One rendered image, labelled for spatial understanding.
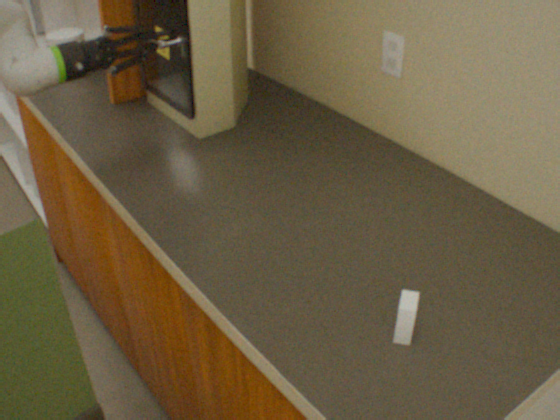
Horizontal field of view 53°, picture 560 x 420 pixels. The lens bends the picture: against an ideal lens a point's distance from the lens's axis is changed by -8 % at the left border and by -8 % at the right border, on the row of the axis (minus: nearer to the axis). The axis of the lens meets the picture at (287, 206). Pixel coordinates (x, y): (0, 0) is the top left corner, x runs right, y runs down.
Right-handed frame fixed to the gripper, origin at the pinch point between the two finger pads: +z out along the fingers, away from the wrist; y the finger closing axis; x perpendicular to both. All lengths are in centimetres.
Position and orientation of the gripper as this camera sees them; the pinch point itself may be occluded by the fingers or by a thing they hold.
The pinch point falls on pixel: (156, 39)
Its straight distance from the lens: 156.2
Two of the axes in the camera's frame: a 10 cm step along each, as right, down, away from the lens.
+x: -6.0, -4.4, 6.7
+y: 0.0, -8.3, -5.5
